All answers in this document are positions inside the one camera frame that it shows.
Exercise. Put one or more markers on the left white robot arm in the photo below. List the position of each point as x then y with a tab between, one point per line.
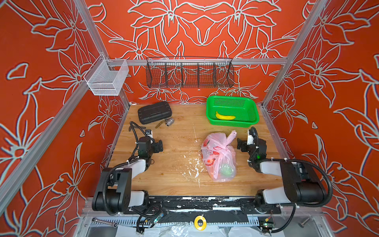
114	192

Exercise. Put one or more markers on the pink plastic bag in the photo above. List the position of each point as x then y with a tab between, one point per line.
216	150

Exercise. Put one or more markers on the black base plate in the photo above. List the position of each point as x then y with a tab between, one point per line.
245	204

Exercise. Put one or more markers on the yellow tape roll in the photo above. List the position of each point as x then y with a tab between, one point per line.
200	223

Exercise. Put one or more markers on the black hex key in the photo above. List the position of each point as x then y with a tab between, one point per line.
136	126

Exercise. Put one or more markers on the metal wrench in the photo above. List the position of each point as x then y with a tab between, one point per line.
113	224

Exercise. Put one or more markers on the yellow banana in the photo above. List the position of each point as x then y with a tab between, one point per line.
224	117

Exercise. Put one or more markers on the black wire basket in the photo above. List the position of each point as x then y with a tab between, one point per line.
189	72

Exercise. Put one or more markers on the black tool case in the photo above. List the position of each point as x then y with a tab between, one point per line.
154	112

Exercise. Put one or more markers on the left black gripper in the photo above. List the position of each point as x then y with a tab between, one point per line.
157	146

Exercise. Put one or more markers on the green fruit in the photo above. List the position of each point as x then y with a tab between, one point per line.
226	170

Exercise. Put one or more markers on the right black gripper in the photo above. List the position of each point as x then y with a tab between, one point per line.
246	145

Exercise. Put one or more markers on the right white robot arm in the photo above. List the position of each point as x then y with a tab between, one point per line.
303	183

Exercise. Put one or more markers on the clear plastic bin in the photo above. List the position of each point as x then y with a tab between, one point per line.
106	77

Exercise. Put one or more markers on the green plastic basket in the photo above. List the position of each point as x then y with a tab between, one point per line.
245	110

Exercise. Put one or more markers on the metal drill chuck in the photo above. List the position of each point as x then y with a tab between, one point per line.
167	122

